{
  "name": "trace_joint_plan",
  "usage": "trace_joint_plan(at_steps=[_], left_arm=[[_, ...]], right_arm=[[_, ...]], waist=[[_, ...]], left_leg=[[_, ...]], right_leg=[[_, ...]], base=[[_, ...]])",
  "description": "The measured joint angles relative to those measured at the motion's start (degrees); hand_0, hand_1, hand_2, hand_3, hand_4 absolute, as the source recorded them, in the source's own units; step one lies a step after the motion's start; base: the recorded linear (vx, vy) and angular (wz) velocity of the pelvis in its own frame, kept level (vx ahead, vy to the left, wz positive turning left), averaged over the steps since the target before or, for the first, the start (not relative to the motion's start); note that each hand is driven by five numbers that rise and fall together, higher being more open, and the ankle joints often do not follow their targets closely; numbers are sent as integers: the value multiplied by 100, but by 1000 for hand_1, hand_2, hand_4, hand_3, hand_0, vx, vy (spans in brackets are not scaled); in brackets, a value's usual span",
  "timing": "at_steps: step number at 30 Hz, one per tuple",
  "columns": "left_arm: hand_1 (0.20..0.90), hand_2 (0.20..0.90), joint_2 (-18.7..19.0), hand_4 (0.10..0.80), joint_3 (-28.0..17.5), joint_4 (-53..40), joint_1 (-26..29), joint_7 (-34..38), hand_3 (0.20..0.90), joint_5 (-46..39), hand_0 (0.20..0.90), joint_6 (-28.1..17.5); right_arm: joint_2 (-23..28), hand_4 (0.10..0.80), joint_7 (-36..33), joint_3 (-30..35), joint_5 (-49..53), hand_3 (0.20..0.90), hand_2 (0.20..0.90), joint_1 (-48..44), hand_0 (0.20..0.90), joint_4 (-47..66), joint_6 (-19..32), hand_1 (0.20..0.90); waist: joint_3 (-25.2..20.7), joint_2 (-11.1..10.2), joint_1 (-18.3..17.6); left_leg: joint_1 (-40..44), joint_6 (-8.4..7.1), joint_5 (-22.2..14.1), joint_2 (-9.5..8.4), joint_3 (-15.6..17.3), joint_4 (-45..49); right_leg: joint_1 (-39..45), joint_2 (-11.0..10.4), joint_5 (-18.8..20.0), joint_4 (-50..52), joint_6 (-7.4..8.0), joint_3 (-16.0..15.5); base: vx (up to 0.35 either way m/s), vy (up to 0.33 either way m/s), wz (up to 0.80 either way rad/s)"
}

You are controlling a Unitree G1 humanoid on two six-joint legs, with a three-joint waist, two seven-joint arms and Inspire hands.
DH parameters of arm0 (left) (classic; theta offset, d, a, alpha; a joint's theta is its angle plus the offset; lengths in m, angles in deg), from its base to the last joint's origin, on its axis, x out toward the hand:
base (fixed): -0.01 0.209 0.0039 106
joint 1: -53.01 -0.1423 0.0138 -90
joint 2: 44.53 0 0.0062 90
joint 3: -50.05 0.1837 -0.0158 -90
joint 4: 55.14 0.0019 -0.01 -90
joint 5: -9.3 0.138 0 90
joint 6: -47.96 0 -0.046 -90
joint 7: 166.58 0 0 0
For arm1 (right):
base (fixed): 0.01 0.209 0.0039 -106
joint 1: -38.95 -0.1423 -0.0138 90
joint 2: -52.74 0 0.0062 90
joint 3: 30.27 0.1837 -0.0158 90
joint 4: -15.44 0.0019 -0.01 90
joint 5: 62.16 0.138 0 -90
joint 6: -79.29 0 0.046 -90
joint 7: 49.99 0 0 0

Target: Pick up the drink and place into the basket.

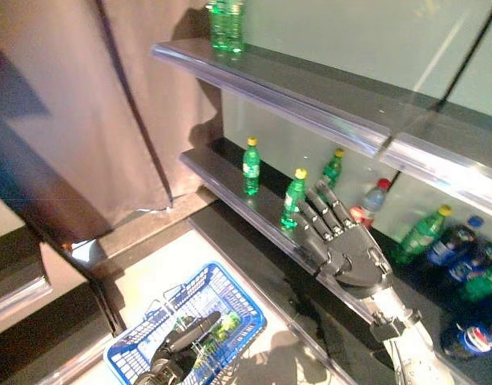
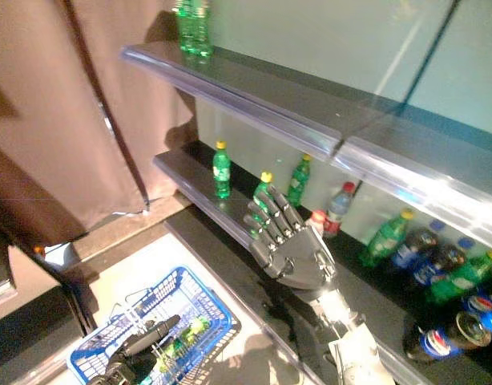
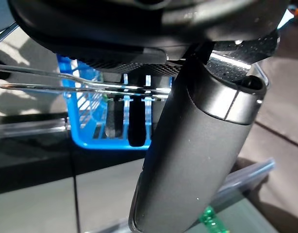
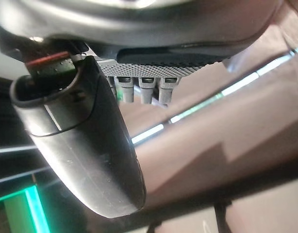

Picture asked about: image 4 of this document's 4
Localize black side shelving unit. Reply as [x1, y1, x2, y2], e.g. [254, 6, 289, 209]
[0, 75, 62, 233]

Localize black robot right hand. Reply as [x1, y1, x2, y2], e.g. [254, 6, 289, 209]
[0, 0, 288, 218]

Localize brown fabric curtain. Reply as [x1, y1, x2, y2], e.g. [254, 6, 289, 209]
[119, 0, 298, 233]

